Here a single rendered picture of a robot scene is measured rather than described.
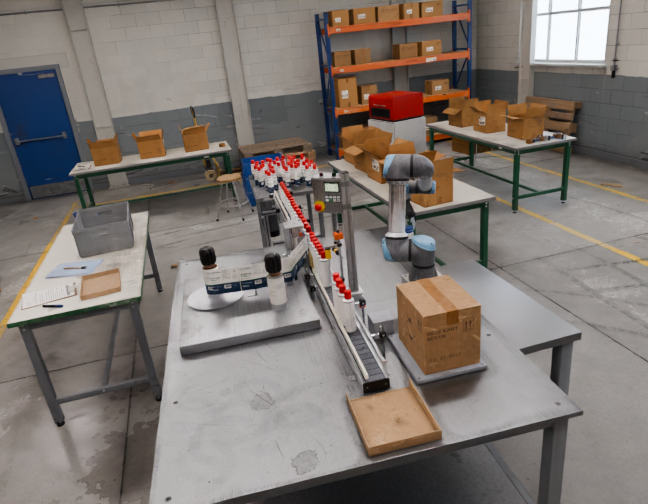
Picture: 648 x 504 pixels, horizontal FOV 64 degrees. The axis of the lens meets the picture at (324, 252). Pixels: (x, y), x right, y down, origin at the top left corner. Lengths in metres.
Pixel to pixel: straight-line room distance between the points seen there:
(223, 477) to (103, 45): 8.74
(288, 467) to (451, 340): 0.78
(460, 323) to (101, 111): 8.59
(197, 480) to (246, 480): 0.17
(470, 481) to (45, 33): 9.12
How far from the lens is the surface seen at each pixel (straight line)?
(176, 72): 9.94
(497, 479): 2.66
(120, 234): 4.17
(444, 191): 4.33
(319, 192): 2.68
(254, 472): 1.88
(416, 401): 2.06
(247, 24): 10.05
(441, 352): 2.13
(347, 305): 2.31
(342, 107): 9.70
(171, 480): 1.95
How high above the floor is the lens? 2.14
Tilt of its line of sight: 23 degrees down
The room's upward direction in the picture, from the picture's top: 6 degrees counter-clockwise
